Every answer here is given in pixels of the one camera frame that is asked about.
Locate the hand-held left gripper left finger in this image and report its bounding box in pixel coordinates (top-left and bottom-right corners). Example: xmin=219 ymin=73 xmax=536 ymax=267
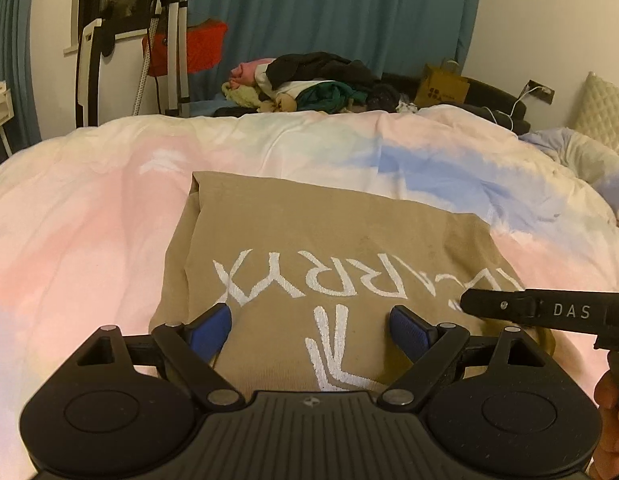
xmin=76 ymin=304 xmax=246 ymax=407

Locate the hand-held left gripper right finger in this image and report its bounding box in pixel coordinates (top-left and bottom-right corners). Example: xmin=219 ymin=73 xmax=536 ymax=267
xmin=382 ymin=305 xmax=545 ymax=407

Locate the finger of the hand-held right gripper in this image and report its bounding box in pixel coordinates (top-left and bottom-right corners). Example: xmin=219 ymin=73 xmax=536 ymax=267
xmin=461 ymin=287 xmax=539 ymax=329

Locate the tan printed t-shirt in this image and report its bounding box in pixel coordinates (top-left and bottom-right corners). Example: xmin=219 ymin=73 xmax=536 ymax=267
xmin=149 ymin=171 xmax=558 ymax=397

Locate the pile of mixed clothes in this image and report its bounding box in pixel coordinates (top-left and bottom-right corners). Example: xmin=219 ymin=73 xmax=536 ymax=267
xmin=221 ymin=52 xmax=421 ymax=114

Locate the person's right hand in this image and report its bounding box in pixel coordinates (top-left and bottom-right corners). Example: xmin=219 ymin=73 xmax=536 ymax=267
xmin=588 ymin=374 xmax=619 ymax=480

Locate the light blue pillow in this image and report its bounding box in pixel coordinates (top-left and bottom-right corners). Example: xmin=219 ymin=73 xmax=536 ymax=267
xmin=518 ymin=127 xmax=619 ymax=212

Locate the pastel tie-dye duvet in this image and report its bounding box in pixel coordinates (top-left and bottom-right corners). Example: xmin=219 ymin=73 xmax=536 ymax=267
xmin=0 ymin=105 xmax=619 ymax=480

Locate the beige quilted cushion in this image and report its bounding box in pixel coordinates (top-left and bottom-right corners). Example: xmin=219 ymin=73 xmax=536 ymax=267
xmin=571 ymin=72 xmax=619 ymax=154

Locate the yellow paper bag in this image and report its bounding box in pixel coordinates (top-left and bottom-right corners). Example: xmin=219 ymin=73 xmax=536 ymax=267
xmin=415 ymin=58 xmax=471 ymax=110

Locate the red laundry bag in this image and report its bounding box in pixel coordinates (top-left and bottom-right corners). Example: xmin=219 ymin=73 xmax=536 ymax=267
xmin=141 ymin=19 xmax=229 ymax=78

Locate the black and white folded stand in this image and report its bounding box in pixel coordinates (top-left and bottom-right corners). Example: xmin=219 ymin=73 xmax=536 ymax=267
xmin=74 ymin=17 xmax=146 ymax=129

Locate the white vanity desk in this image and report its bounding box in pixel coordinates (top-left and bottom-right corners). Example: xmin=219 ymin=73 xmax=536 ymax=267
xmin=0 ymin=81 xmax=15 ymax=162

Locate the wide blue curtain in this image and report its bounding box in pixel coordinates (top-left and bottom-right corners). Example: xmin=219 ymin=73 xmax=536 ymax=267
xmin=184 ymin=0 xmax=486 ymax=117

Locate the narrow blue curtain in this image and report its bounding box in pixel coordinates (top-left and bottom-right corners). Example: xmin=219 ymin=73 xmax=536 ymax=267
xmin=0 ymin=0 xmax=43 ymax=152

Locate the white charging cable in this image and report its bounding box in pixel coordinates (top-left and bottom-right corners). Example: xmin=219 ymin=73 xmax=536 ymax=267
xmin=486 ymin=85 xmax=546 ymax=134

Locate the wall socket with charger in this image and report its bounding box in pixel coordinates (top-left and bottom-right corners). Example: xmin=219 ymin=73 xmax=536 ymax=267
xmin=526 ymin=79 xmax=557 ymax=106

